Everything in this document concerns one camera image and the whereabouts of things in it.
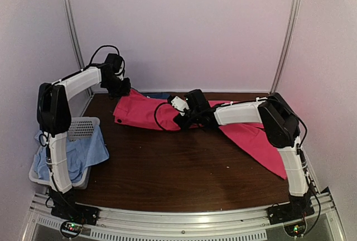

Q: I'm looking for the circuit board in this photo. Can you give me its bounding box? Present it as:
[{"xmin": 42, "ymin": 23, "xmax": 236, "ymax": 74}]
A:
[
  {"xmin": 283, "ymin": 221, "xmax": 307, "ymax": 238},
  {"xmin": 60, "ymin": 221, "xmax": 83, "ymax": 239}
]

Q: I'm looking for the right circuit board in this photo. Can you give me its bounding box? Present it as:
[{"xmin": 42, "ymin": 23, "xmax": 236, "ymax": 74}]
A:
[{"xmin": 283, "ymin": 221, "xmax": 307, "ymax": 238}]

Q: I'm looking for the left circuit board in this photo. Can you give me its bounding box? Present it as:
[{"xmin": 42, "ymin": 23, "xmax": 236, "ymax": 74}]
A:
[{"xmin": 60, "ymin": 221, "xmax": 83, "ymax": 239}]

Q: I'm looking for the aluminium frame post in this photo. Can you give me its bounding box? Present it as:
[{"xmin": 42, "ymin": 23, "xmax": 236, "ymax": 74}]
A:
[
  {"xmin": 270, "ymin": 0, "xmax": 301, "ymax": 93},
  {"xmin": 58, "ymin": 0, "xmax": 93, "ymax": 97}
]

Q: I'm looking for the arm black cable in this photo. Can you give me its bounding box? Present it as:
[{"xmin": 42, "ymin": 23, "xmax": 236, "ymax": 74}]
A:
[
  {"xmin": 154, "ymin": 101, "xmax": 185, "ymax": 134},
  {"xmin": 86, "ymin": 45, "xmax": 126, "ymax": 69}
]

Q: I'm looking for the left aluminium frame post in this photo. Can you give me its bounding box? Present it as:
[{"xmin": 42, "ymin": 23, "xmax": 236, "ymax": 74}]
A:
[{"xmin": 58, "ymin": 0, "xmax": 93, "ymax": 97}]

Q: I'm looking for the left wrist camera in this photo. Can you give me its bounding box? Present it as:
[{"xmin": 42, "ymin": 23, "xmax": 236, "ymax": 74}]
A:
[{"xmin": 115, "ymin": 62, "xmax": 126, "ymax": 80}]

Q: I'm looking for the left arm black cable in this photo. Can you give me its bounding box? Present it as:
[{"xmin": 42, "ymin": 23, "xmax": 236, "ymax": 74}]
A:
[{"xmin": 86, "ymin": 45, "xmax": 126, "ymax": 69}]

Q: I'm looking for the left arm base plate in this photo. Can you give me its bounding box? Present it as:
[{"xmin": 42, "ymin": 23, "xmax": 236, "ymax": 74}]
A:
[{"xmin": 51, "ymin": 204, "xmax": 99, "ymax": 225}]

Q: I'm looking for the red garment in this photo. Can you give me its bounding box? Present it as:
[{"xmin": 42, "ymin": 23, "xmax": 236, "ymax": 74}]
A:
[{"xmin": 113, "ymin": 89, "xmax": 287, "ymax": 180}]

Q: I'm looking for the light blue garment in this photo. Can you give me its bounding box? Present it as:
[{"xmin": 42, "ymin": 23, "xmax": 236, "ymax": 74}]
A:
[{"xmin": 32, "ymin": 125, "xmax": 109, "ymax": 183}]

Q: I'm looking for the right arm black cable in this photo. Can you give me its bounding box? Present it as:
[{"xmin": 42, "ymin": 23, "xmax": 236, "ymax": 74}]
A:
[{"xmin": 154, "ymin": 101, "xmax": 185, "ymax": 134}]

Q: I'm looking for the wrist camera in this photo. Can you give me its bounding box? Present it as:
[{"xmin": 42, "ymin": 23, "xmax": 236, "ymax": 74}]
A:
[
  {"xmin": 167, "ymin": 95, "xmax": 189, "ymax": 116},
  {"xmin": 115, "ymin": 62, "xmax": 126, "ymax": 80}
]

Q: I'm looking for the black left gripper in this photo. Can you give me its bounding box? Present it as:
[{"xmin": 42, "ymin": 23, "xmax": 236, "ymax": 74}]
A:
[{"xmin": 103, "ymin": 76, "xmax": 131, "ymax": 99}]

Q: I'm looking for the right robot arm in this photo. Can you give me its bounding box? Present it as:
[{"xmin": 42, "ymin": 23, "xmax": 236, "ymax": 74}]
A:
[{"xmin": 167, "ymin": 89, "xmax": 308, "ymax": 220}]

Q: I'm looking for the right aluminium frame post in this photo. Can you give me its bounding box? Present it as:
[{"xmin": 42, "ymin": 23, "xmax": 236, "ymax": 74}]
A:
[{"xmin": 270, "ymin": 0, "xmax": 301, "ymax": 93}]

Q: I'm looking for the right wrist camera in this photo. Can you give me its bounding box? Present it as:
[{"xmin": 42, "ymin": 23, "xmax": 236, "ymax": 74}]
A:
[{"xmin": 167, "ymin": 95, "xmax": 189, "ymax": 116}]

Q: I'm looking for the aluminium front rail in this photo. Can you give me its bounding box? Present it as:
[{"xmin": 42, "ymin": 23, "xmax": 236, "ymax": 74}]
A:
[{"xmin": 26, "ymin": 187, "xmax": 344, "ymax": 241}]

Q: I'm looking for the white plastic laundry basket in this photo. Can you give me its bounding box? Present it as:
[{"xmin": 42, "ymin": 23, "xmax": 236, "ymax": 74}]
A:
[{"xmin": 28, "ymin": 117, "xmax": 100, "ymax": 190}]

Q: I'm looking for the dark blue polo shirt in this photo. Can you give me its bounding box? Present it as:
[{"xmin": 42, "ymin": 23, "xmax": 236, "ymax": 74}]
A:
[{"xmin": 143, "ymin": 93, "xmax": 170, "ymax": 100}]

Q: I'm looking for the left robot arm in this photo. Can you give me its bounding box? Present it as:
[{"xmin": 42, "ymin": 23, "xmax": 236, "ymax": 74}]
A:
[{"xmin": 37, "ymin": 52, "xmax": 131, "ymax": 221}]

